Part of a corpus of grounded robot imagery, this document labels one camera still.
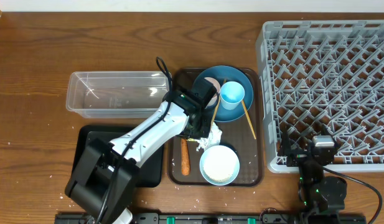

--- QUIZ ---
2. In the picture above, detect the clear plastic bin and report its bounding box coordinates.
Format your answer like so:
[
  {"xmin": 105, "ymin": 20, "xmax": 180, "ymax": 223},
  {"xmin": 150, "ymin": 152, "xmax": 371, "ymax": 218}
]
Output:
[{"xmin": 66, "ymin": 71, "xmax": 169, "ymax": 119}]

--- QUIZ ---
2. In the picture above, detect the light blue cup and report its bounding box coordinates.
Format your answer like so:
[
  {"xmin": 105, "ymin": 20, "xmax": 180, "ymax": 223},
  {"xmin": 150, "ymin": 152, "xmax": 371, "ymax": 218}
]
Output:
[{"xmin": 220, "ymin": 82, "xmax": 245, "ymax": 110}]

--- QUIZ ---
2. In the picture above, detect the black plastic tray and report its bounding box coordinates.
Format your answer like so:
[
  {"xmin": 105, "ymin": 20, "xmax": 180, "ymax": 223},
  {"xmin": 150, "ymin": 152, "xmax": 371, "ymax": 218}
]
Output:
[{"xmin": 72, "ymin": 125, "xmax": 164, "ymax": 188}]

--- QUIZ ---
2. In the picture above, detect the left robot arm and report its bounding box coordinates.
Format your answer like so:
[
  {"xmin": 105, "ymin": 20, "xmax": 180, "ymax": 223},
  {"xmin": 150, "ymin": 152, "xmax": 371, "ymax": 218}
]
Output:
[{"xmin": 65, "ymin": 90, "xmax": 215, "ymax": 223}]

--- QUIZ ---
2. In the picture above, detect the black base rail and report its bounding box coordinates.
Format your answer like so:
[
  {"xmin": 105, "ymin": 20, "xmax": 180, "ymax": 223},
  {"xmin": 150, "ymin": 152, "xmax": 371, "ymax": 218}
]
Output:
[{"xmin": 54, "ymin": 212, "xmax": 367, "ymax": 224}]

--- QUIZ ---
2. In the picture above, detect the wooden chopstick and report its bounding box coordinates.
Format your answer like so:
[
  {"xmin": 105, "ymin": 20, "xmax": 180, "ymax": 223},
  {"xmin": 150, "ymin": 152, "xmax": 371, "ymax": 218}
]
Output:
[
  {"xmin": 241, "ymin": 100, "xmax": 256, "ymax": 140},
  {"xmin": 210, "ymin": 78, "xmax": 227, "ymax": 128}
]

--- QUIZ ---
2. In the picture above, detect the white napkin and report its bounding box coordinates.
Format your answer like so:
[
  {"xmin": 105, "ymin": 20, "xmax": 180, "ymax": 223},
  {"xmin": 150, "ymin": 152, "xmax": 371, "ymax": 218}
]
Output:
[{"xmin": 196, "ymin": 123, "xmax": 222, "ymax": 151}]

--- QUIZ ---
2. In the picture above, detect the brown serving tray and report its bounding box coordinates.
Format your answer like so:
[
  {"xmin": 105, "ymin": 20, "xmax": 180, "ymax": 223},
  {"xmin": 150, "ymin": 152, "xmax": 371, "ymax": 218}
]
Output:
[{"xmin": 168, "ymin": 68, "xmax": 264, "ymax": 187}]

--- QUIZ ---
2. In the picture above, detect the light blue bowl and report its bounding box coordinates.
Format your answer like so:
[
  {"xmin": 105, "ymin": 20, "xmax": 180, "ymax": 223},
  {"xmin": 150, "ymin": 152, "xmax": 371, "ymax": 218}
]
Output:
[{"xmin": 199, "ymin": 144, "xmax": 241, "ymax": 187}]

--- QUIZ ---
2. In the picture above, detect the grey plastic dishwasher rack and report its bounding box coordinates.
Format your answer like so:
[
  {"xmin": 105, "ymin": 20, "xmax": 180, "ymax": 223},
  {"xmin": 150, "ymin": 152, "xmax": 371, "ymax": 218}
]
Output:
[{"xmin": 256, "ymin": 20, "xmax": 384, "ymax": 173}]

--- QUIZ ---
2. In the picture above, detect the dark blue plate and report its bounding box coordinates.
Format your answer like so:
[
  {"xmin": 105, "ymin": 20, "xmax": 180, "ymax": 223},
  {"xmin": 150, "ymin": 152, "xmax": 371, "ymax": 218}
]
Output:
[{"xmin": 193, "ymin": 65, "xmax": 254, "ymax": 123}]

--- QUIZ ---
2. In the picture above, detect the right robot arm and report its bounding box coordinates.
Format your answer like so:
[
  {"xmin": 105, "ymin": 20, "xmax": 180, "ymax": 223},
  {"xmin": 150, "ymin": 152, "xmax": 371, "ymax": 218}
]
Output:
[{"xmin": 279, "ymin": 126, "xmax": 347, "ymax": 224}]

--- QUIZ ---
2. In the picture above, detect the white rice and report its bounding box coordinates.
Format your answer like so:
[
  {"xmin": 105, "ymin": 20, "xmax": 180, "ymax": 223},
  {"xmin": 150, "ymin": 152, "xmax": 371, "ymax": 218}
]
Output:
[{"xmin": 202, "ymin": 146, "xmax": 237, "ymax": 183}]

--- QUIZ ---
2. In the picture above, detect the pink cup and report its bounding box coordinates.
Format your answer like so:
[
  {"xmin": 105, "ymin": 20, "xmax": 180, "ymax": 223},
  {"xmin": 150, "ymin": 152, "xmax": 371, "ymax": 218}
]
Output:
[{"xmin": 205, "ymin": 77, "xmax": 220, "ymax": 107}]

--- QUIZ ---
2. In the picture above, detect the orange carrot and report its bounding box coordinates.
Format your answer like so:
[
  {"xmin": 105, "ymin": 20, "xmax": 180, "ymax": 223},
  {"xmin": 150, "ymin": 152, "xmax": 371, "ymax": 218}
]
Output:
[{"xmin": 180, "ymin": 139, "xmax": 190, "ymax": 175}]

